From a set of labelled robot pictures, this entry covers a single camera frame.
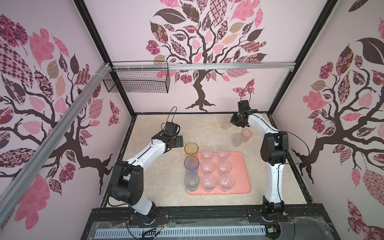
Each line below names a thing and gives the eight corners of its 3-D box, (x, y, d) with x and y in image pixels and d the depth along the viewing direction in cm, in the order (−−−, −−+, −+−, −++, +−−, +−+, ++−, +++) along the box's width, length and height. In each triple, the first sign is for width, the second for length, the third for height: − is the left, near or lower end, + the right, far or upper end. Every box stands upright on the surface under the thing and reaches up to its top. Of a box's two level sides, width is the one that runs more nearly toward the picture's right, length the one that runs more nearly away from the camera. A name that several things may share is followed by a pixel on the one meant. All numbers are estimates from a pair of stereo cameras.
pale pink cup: (232, 147, 102) (234, 141, 96) (230, 138, 106) (232, 133, 101) (241, 147, 102) (243, 141, 96) (239, 138, 106) (241, 133, 101)
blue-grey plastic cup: (185, 178, 88) (183, 168, 77) (185, 165, 93) (184, 155, 82) (198, 178, 88) (199, 168, 77) (198, 165, 93) (199, 155, 82)
